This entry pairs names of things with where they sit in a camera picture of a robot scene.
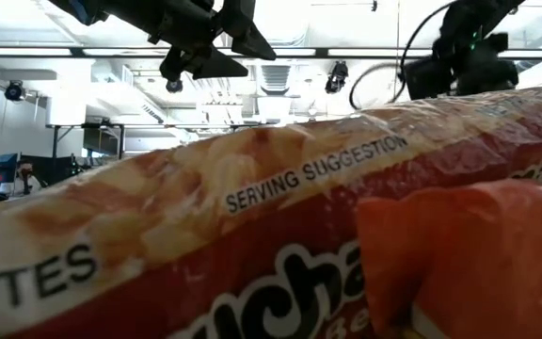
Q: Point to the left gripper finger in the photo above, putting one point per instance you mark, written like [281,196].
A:
[219,66]
[247,37]

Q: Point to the red Maruchan noodle pack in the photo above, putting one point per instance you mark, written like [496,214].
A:
[205,188]

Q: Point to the orange Maruchan noodle pack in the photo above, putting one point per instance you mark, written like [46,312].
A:
[464,259]

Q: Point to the round black ceiling spotlight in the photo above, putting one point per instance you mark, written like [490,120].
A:
[14,91]
[174,86]

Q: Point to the black box under rack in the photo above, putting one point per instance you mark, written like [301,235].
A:
[101,141]

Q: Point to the white ceiling box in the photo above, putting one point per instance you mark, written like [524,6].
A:
[66,113]

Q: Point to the black monitor row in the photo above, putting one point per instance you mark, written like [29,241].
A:
[50,169]

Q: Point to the blue monitor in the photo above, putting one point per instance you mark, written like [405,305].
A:
[5,165]

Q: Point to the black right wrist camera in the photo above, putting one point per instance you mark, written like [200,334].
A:
[426,77]

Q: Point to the black overhead frame bar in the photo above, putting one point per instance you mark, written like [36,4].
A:
[320,53]

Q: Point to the black hanging rig camera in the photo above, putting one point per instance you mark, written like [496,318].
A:
[337,77]

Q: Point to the black rack frame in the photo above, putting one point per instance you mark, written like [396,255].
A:
[87,125]

